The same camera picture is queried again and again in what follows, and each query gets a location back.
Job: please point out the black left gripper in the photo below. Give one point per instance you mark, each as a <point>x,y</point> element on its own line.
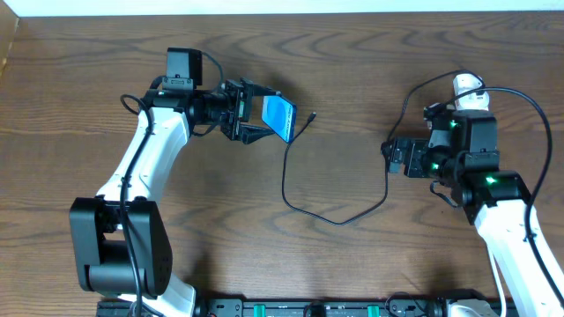
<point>241,110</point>

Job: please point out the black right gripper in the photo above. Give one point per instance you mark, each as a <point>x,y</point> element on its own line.
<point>395,155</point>

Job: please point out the blue Galaxy smartphone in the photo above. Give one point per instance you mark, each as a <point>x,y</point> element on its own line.
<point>279,114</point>

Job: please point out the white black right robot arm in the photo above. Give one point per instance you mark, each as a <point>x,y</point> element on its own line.
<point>461,154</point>

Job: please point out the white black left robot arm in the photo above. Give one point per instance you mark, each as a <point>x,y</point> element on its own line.
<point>120,242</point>

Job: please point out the white USB charger adapter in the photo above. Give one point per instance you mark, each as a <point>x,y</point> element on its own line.
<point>475,101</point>

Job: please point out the white power strip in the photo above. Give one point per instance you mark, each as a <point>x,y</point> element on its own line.
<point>465,82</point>

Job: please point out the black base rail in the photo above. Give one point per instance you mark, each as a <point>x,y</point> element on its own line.
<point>392,307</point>

